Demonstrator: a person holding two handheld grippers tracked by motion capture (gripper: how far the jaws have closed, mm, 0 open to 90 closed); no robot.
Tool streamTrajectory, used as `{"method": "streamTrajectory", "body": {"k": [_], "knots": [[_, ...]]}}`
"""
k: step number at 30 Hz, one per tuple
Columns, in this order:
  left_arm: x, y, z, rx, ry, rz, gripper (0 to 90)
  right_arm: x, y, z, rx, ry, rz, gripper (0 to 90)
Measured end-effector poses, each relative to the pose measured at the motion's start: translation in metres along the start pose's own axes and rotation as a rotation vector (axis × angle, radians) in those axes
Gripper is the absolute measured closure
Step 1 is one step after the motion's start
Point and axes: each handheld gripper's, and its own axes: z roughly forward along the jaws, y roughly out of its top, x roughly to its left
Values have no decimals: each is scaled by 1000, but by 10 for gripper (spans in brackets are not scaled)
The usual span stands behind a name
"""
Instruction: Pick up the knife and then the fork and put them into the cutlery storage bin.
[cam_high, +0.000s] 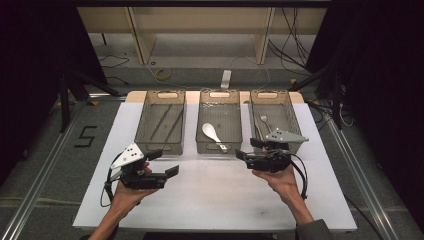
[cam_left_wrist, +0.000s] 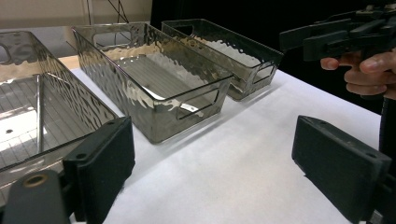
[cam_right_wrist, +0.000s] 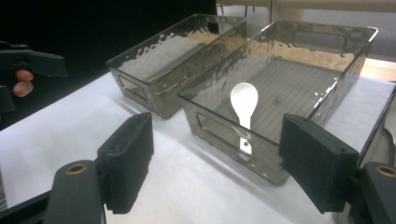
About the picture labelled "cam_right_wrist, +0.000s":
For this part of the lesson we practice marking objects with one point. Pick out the white spoon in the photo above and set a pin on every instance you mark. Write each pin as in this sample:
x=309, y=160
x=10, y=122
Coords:
x=244, y=96

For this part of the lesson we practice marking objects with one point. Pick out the white table mat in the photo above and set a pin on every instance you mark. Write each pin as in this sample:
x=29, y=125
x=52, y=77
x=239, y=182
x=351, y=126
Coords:
x=77, y=118

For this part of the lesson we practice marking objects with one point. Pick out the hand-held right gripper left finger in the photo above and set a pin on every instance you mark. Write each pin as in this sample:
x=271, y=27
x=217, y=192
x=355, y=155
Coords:
x=127, y=155

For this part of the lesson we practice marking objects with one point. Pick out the light wooden shelf unit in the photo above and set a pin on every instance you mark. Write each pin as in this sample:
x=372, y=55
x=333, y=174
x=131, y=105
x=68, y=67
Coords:
x=342, y=4

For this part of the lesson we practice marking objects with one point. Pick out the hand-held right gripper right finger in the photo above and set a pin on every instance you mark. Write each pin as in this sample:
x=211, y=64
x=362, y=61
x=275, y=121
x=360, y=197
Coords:
x=320, y=158

